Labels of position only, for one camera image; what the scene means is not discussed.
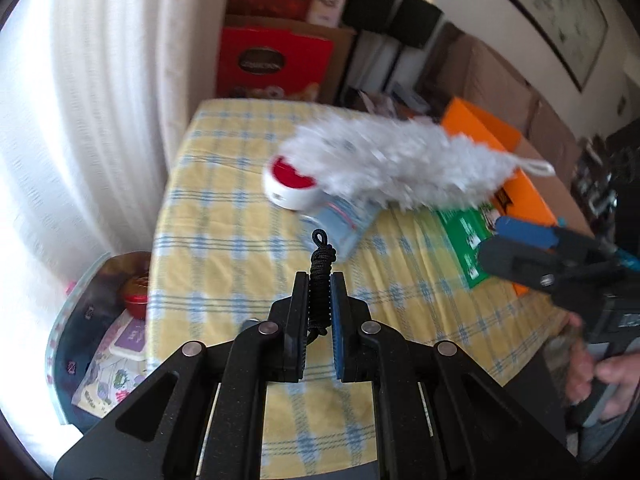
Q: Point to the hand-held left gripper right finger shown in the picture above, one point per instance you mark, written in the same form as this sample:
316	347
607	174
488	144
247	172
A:
336	330

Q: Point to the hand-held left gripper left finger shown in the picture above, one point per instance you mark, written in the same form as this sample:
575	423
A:
299	330

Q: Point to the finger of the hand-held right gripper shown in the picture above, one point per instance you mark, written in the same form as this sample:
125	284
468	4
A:
525	232
525	265

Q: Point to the green toothpaste box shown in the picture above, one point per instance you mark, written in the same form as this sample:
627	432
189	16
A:
465	245

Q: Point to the clear plastic bottle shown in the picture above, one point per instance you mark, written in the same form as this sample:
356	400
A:
345	225

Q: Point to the orange cardboard box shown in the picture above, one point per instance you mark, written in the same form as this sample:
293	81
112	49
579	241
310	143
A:
480	120

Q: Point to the red white round container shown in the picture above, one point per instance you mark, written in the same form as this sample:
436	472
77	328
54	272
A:
287	185

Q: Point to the white fluffy duster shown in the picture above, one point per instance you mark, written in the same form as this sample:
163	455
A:
390	160

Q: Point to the person's right hand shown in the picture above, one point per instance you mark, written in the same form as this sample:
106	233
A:
580	370

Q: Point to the dark metal clutter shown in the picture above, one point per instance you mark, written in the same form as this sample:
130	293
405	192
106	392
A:
595	170

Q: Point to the yellow checked tablecloth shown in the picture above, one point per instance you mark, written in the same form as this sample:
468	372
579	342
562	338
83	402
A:
225	260

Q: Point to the tan sofa cushion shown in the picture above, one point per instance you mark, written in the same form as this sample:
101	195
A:
555	125
495	75

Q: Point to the red round tin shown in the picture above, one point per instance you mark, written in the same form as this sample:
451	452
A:
135	297

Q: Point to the white purple box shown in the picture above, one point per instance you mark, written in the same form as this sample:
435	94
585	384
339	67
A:
127	340

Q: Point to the brown sofa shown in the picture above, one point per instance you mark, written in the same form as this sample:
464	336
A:
450	70

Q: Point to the plastic bag clutter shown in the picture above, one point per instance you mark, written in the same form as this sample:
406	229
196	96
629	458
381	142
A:
390	102

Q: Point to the clear plastic storage bin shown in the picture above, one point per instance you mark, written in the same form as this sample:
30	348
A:
75	340

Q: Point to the framed landscape painting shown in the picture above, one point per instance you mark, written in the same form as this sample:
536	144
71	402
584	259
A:
545	5

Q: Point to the brown cardboard box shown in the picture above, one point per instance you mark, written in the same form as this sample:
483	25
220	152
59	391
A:
342	60

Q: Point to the red biscuit gift box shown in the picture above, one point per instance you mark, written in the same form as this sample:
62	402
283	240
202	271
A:
270	60

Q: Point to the pink white box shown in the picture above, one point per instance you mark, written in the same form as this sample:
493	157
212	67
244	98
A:
327	2

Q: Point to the white sheer curtain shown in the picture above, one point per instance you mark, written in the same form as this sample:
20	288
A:
100	85

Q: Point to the wall switch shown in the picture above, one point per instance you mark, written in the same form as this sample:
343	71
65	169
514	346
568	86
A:
622	105

